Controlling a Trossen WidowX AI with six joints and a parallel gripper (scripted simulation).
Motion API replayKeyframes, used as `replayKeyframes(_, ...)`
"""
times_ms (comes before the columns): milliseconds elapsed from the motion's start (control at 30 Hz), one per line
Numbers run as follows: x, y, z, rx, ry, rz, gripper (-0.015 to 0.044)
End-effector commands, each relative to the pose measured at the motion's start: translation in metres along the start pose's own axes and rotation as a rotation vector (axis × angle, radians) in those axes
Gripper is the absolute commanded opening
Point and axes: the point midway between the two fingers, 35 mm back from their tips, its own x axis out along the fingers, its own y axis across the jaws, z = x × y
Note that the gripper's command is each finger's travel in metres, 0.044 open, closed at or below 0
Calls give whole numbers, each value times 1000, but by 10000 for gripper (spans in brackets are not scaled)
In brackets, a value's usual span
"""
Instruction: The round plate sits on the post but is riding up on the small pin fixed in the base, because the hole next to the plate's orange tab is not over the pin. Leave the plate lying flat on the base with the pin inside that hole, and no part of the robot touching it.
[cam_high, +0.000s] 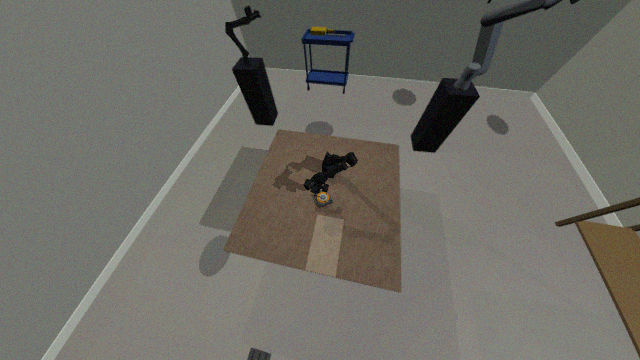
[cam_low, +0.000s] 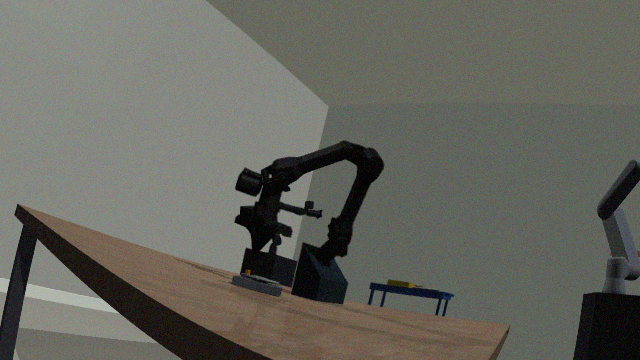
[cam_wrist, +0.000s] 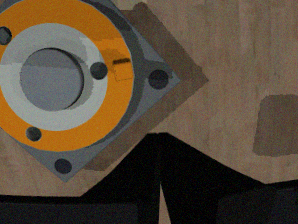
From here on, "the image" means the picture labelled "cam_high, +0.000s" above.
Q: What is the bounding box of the orange round plate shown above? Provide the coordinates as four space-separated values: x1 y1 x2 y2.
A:
317 192 329 203

